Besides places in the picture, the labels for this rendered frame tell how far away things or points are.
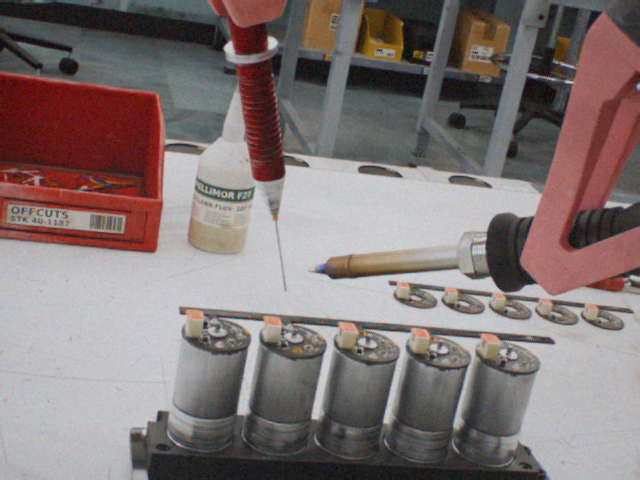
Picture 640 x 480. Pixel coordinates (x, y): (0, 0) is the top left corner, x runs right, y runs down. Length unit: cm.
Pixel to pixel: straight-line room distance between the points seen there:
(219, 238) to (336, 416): 23
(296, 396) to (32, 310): 18
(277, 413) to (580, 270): 13
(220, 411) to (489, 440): 10
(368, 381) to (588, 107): 15
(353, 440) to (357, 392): 2
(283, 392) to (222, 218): 24
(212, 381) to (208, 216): 24
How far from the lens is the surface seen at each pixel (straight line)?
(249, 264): 62
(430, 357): 41
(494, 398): 42
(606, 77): 29
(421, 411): 42
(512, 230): 33
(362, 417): 41
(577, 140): 30
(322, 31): 446
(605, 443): 52
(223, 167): 61
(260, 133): 34
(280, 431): 40
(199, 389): 39
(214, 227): 62
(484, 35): 461
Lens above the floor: 99
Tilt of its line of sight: 21 degrees down
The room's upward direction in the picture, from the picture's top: 11 degrees clockwise
